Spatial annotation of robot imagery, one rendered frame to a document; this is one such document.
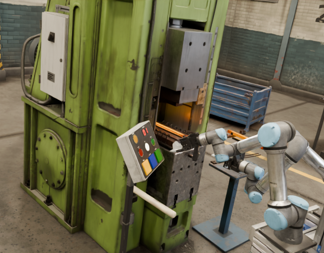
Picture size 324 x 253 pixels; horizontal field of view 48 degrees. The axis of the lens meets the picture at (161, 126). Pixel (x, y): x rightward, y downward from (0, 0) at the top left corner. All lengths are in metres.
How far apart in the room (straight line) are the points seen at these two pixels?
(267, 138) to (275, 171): 0.17
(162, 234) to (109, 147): 0.80
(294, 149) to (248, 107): 4.15
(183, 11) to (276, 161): 1.25
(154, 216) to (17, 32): 6.15
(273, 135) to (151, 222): 1.49
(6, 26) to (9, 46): 0.41
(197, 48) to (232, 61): 8.72
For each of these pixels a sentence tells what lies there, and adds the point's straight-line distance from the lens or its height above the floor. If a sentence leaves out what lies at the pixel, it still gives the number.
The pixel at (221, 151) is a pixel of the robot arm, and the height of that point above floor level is 1.16.
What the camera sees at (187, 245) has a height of 0.00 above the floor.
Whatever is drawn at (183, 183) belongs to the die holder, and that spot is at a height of 0.63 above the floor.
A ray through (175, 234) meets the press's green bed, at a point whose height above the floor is 0.15.
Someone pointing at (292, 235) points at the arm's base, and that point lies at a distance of 2.10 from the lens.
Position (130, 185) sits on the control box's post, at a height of 0.81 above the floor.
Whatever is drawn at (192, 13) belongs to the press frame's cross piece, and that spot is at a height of 1.87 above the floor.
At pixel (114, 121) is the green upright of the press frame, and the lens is 2.58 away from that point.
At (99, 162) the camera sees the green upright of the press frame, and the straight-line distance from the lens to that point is 2.92.
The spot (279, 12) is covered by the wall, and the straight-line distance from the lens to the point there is 10.63.
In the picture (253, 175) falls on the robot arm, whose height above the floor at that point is 0.96.
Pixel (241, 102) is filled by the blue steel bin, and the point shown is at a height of 0.47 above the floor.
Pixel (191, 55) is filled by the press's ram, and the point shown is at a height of 1.60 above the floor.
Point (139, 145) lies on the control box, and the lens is 2.13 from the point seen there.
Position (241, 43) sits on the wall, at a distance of 11.10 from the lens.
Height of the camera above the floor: 1.93
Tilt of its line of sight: 19 degrees down
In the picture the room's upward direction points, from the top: 8 degrees clockwise
